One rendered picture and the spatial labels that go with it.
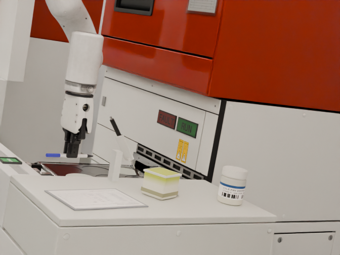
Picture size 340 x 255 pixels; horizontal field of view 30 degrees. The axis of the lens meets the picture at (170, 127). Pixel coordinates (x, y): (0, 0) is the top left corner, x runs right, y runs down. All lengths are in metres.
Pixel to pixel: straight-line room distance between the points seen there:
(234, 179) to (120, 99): 0.90
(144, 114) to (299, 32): 0.63
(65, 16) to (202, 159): 0.65
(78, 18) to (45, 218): 0.56
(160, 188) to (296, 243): 0.81
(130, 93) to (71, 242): 1.11
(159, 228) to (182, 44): 0.75
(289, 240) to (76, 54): 1.07
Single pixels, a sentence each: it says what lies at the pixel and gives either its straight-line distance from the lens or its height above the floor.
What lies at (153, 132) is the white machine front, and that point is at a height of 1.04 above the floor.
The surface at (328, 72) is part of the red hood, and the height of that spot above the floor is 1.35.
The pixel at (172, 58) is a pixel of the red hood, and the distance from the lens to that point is 2.09.
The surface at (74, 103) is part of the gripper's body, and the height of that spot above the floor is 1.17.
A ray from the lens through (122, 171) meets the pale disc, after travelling 2.18.
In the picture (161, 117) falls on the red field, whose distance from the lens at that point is 2.20.
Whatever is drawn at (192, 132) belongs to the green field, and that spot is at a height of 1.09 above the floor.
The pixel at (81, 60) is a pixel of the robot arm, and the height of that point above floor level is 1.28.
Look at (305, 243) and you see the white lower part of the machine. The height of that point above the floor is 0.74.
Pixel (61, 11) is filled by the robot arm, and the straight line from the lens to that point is 1.65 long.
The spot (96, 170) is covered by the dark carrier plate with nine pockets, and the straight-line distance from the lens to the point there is 2.13.
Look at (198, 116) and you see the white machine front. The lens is 2.02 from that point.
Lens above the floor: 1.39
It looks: 8 degrees down
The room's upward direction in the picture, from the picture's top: 10 degrees clockwise
